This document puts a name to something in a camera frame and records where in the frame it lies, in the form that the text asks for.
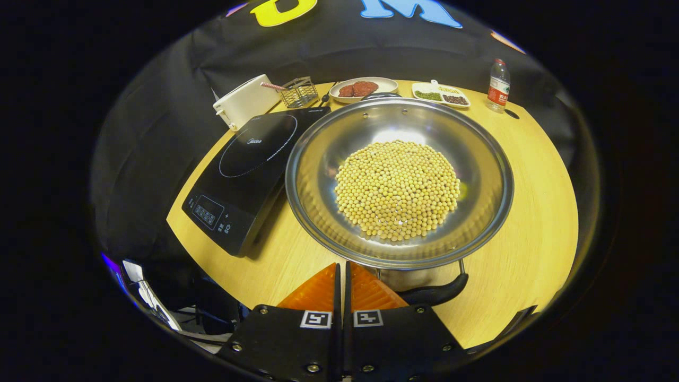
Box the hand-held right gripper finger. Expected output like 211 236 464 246
217 263 343 382
344 260 467 382

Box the stainless steel pot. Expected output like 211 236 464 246
285 93 514 308

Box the black induction cooktop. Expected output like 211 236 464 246
181 106 332 258

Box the pile of soybeans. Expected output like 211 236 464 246
334 140 461 242

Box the white toaster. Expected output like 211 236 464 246
213 74 282 132

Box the round white plate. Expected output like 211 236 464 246
329 77 399 104

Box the white divided bean dish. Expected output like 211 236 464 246
412 80 471 109

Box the clear plastic water bottle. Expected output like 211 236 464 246
485 58 511 114

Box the black power cable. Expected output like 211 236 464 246
317 82 337 108

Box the wire mesh basket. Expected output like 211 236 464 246
280 76 319 109

